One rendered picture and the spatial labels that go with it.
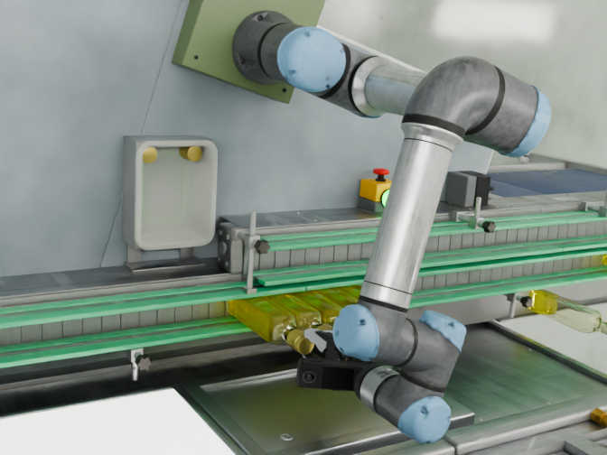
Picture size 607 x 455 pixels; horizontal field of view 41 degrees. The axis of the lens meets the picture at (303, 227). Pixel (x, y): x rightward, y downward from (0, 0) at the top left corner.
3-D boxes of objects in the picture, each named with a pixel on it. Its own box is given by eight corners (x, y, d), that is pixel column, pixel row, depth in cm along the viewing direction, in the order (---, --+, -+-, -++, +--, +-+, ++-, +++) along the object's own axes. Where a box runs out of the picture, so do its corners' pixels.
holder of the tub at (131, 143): (121, 264, 173) (134, 274, 166) (123, 135, 166) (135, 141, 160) (196, 257, 181) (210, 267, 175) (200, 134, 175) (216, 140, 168)
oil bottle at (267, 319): (227, 313, 174) (275, 349, 156) (228, 288, 172) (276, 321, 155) (250, 310, 176) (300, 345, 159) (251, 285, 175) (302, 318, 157)
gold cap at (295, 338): (285, 348, 154) (297, 357, 150) (286, 330, 153) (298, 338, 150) (302, 345, 156) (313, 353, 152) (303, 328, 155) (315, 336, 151)
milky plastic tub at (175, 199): (121, 241, 171) (135, 252, 164) (123, 134, 166) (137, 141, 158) (198, 235, 180) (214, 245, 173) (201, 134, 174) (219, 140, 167)
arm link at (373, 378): (370, 421, 132) (375, 375, 130) (355, 409, 135) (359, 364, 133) (407, 413, 135) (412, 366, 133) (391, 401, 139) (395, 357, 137)
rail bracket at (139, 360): (111, 366, 163) (134, 393, 152) (112, 333, 162) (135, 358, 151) (131, 362, 165) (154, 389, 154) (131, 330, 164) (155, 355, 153)
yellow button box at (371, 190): (357, 206, 201) (374, 212, 194) (359, 176, 199) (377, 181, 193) (379, 204, 204) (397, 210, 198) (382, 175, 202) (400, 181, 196)
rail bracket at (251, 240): (228, 283, 171) (255, 301, 161) (231, 204, 167) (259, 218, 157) (240, 281, 173) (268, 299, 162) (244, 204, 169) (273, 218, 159)
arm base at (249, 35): (248, -3, 165) (270, 1, 157) (306, 27, 174) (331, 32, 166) (220, 67, 167) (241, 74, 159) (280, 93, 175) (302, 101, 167)
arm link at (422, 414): (463, 400, 125) (443, 451, 126) (418, 373, 134) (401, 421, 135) (427, 393, 121) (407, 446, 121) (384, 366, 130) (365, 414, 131)
